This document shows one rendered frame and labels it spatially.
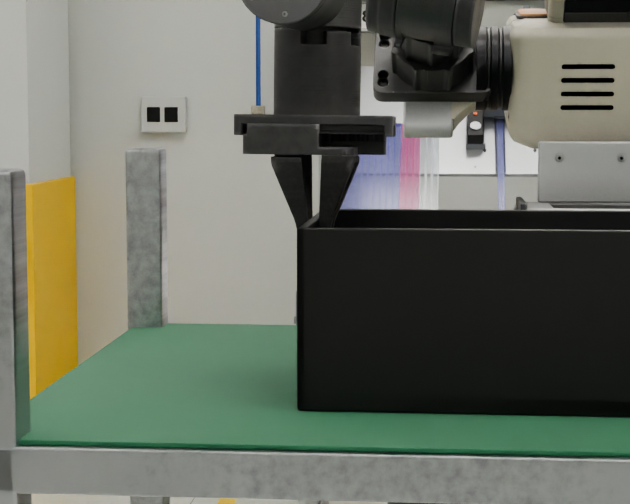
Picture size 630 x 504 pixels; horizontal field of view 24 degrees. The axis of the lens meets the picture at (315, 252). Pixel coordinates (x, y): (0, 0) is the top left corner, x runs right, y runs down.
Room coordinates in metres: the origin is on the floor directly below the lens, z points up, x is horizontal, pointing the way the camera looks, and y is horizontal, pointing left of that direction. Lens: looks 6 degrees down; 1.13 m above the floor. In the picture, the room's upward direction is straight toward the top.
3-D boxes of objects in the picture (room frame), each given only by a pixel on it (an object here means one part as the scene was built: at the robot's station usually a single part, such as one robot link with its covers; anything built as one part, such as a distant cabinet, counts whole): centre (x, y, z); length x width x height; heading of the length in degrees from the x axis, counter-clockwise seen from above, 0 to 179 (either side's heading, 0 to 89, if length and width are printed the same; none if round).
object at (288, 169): (0.96, -0.01, 1.08); 0.07 x 0.07 x 0.09; 85
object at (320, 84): (0.96, 0.00, 1.15); 0.10 x 0.07 x 0.07; 85
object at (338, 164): (0.96, 0.01, 1.08); 0.07 x 0.07 x 0.09; 85
